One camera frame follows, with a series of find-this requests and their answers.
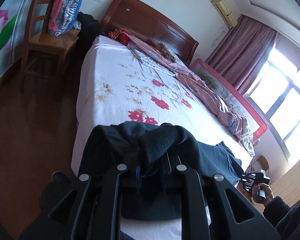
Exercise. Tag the floral wardrobe door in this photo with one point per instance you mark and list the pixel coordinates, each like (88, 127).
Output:
(13, 16)

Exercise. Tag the beige wall air conditioner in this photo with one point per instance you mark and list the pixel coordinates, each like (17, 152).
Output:
(225, 12)

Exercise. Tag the red checkered quilt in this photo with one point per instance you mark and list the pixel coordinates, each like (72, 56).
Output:
(227, 116)

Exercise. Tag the wooden chair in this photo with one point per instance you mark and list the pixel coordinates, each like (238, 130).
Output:
(36, 38)

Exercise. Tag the red pillow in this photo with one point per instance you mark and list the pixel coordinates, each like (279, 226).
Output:
(123, 39)

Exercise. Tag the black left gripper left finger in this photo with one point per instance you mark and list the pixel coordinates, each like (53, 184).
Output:
(88, 208)

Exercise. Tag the dark wooden headboard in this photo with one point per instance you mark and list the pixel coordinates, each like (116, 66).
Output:
(150, 26)

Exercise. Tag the window with dark frame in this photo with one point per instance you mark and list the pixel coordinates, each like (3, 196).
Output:
(276, 95)

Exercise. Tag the wicker basket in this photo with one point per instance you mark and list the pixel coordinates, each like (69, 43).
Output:
(257, 163)

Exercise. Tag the dark sleeve right forearm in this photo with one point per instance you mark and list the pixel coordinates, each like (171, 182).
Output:
(285, 219)

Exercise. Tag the white floral bed sheet mattress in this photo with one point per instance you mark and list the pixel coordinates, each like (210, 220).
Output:
(120, 83)

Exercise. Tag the mauve curtain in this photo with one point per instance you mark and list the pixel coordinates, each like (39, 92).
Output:
(244, 50)

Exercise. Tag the plastic bag of clothes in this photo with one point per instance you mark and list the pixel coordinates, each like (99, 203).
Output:
(63, 16)

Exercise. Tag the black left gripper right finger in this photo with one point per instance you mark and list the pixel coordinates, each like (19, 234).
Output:
(212, 208)

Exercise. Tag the person's right hand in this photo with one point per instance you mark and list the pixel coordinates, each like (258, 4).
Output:
(262, 194)

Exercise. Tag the black clothes pile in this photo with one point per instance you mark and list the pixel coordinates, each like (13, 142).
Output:
(90, 29)

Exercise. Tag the pink bed guard rail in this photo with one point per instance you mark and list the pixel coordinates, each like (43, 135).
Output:
(231, 96)

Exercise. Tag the dark navy pants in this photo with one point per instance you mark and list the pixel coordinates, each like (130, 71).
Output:
(144, 148)

